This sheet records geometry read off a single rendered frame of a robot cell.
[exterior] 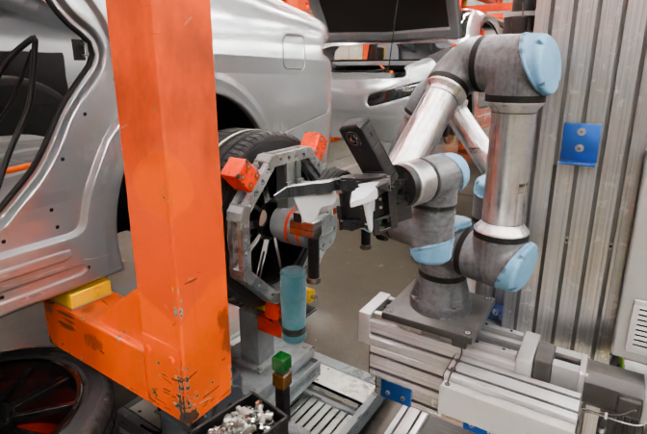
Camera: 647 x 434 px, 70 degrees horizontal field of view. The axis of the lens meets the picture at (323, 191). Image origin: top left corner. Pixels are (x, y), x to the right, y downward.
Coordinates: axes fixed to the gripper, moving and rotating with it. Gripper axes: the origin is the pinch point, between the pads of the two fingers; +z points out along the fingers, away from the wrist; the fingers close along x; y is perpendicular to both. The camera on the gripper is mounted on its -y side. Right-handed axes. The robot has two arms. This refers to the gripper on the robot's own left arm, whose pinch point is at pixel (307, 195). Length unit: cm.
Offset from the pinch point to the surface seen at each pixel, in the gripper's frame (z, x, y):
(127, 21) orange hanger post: -3, 55, -33
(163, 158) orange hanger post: -4, 51, -4
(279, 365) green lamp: -26, 49, 53
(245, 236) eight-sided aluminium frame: -39, 78, 25
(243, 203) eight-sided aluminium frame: -39, 78, 15
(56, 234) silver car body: 7, 107, 17
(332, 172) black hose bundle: -77, 75, 10
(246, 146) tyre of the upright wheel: -49, 85, -2
